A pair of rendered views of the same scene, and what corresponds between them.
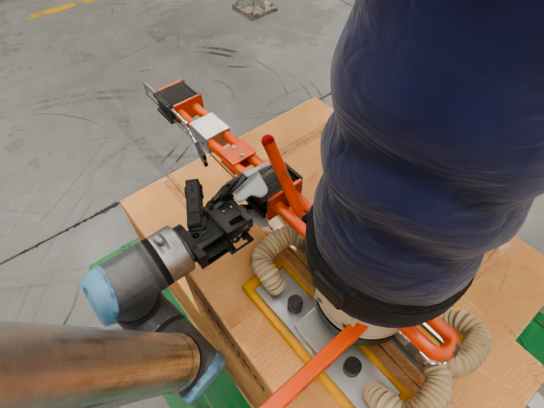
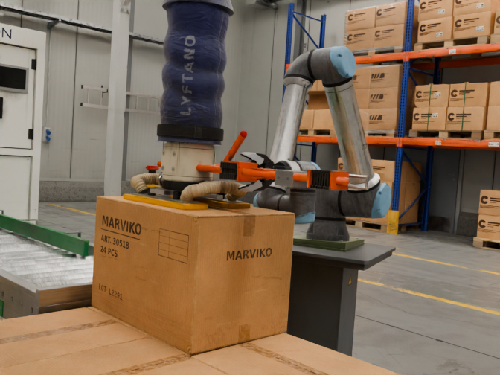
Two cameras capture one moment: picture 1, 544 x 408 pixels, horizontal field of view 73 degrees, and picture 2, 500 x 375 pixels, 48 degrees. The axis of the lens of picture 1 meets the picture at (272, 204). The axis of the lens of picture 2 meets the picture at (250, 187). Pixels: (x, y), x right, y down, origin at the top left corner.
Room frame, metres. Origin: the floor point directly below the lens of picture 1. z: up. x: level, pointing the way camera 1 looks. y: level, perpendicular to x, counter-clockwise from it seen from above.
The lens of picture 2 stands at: (2.22, -0.13, 1.12)
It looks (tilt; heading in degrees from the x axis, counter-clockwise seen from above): 3 degrees down; 175
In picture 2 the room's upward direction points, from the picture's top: 4 degrees clockwise
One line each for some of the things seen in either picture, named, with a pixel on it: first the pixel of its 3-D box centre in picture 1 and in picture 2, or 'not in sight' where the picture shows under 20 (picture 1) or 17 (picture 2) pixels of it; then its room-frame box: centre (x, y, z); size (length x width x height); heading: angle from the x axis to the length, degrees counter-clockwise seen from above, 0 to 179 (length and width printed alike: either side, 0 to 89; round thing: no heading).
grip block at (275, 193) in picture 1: (272, 187); (238, 171); (0.46, 0.00, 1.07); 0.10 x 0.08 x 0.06; 130
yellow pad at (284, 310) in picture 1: (321, 336); (207, 196); (0.21, -0.09, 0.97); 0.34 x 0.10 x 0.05; 40
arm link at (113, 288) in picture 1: (126, 282); (302, 175); (0.27, 0.24, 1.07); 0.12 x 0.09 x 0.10; 129
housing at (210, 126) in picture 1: (210, 133); (290, 178); (0.63, 0.14, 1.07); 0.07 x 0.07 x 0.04; 40
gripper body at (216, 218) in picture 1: (214, 229); (267, 172); (0.37, 0.10, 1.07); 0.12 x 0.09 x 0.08; 129
